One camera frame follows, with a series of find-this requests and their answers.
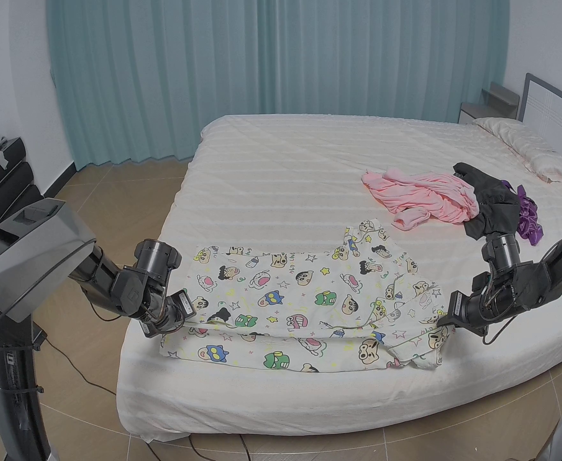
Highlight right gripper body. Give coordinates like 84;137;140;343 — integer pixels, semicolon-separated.
437;292;490;328

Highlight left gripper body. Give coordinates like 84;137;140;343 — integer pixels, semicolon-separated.
142;290;196;339

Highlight white printed pyjama top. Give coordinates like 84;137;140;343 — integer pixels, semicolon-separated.
158;218;454;371

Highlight dark grey garment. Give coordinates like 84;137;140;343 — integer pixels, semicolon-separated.
452;162;522;241

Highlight purple garment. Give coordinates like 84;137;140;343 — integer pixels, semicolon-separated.
499;180;546;247

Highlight pink garment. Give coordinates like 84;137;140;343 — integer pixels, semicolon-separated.
362;167;481;231

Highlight cream pillow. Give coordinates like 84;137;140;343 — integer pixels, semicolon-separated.
473;117;562;183

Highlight bed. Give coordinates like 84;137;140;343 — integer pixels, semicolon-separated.
115;72;562;443

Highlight grey white bedside table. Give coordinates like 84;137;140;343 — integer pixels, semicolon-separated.
459;82;521;125

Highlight black chest of drawers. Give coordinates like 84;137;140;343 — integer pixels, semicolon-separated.
0;137;34;215

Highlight blue-green curtain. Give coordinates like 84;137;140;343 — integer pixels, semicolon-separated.
46;0;510;172

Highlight black cable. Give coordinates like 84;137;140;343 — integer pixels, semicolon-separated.
36;334;118;397
185;433;262;461

